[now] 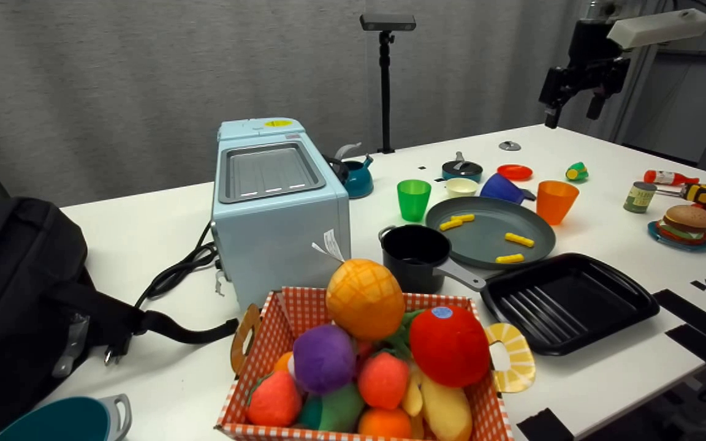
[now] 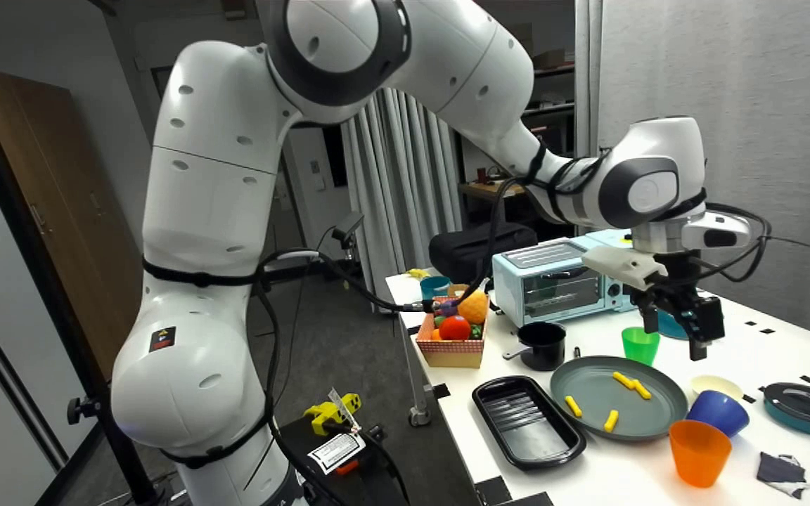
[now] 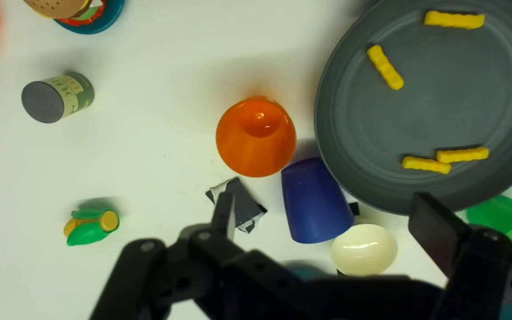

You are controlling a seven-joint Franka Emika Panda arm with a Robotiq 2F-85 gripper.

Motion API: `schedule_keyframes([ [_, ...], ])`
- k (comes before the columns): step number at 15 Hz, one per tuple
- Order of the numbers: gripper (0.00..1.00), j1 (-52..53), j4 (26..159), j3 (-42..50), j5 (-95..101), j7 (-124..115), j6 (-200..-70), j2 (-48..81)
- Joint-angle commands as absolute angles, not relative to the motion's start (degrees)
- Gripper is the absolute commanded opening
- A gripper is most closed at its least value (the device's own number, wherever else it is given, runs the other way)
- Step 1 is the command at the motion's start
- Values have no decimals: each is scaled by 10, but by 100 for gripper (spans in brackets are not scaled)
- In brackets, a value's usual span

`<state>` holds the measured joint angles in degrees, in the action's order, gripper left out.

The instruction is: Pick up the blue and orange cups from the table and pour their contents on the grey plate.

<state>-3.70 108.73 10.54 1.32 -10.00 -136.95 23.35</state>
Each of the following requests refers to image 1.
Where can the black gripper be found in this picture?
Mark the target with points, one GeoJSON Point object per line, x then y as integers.
{"type": "Point", "coordinates": [593, 58]}

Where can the orange plastic cup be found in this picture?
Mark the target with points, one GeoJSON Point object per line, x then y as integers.
{"type": "Point", "coordinates": [558, 203]}

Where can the blue plastic cup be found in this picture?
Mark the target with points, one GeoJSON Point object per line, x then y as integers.
{"type": "Point", "coordinates": [500, 189]}

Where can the yellow toy fry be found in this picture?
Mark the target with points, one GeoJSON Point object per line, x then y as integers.
{"type": "Point", "coordinates": [466, 220]}
{"type": "Point", "coordinates": [520, 241]}
{"type": "Point", "coordinates": [450, 225]}
{"type": "Point", "coordinates": [511, 259]}

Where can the grey round plate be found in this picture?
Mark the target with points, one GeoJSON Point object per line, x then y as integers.
{"type": "Point", "coordinates": [483, 241]}

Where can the teal small plate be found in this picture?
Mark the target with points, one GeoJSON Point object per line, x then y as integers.
{"type": "Point", "coordinates": [680, 246]}

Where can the green and yellow toy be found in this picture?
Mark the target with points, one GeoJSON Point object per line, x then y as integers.
{"type": "Point", "coordinates": [576, 172]}

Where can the grey table grommet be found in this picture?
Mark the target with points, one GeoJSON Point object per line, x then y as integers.
{"type": "Point", "coordinates": [511, 145]}

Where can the green label toy can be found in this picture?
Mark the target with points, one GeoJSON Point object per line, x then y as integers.
{"type": "Point", "coordinates": [641, 200]}

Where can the red toy ketchup bottle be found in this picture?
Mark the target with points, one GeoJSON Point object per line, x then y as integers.
{"type": "Point", "coordinates": [667, 178]}

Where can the cream small bowl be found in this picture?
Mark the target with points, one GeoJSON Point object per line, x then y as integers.
{"type": "Point", "coordinates": [462, 187]}

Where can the toy burger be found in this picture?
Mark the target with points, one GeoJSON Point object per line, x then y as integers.
{"type": "Point", "coordinates": [687, 222]}

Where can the green plastic cup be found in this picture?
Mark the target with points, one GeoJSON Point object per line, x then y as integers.
{"type": "Point", "coordinates": [412, 200]}

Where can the black grill tray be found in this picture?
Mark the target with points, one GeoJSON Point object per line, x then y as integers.
{"type": "Point", "coordinates": [569, 307]}

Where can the large black tape patch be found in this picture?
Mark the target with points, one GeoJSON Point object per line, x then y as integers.
{"type": "Point", "coordinates": [698, 323]}

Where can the yellow toy pineapple slice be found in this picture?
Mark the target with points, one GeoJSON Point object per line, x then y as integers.
{"type": "Point", "coordinates": [520, 358]}

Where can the red plush tomato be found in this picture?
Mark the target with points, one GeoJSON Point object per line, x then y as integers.
{"type": "Point", "coordinates": [450, 346]}

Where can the light blue toaster oven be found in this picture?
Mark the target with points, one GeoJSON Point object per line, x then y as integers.
{"type": "Point", "coordinates": [280, 236]}

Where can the small yellow plush piece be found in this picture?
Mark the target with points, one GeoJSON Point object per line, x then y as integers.
{"type": "Point", "coordinates": [412, 396]}

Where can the yellow plush potato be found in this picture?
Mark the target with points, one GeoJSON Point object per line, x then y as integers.
{"type": "Point", "coordinates": [446, 412]}

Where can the red orange plush fruit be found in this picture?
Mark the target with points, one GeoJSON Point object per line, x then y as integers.
{"type": "Point", "coordinates": [274, 400]}
{"type": "Point", "coordinates": [383, 382]}

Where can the orange checked fruit basket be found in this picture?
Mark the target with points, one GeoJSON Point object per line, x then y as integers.
{"type": "Point", "coordinates": [296, 316]}

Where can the purple plush fruit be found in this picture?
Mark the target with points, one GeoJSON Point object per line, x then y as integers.
{"type": "Point", "coordinates": [324, 358]}

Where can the small orange plush citrus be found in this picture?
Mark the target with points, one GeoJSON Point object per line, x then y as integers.
{"type": "Point", "coordinates": [385, 422]}

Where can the green plush vegetable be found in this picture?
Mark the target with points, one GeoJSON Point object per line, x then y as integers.
{"type": "Point", "coordinates": [337, 407]}

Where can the small orange plush piece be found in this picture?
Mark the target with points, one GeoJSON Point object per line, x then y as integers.
{"type": "Point", "coordinates": [282, 363]}

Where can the light grey curtain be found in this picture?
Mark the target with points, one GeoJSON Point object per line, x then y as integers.
{"type": "Point", "coordinates": [124, 82]}

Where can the black backpack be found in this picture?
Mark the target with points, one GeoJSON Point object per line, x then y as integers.
{"type": "Point", "coordinates": [17, 309]}

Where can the teal pot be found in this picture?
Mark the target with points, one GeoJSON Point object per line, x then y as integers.
{"type": "Point", "coordinates": [60, 421]}

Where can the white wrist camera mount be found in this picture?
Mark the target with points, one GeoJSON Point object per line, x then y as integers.
{"type": "Point", "coordinates": [662, 28]}

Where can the black camera stand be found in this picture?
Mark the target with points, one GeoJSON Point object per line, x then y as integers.
{"type": "Point", "coordinates": [385, 82]}

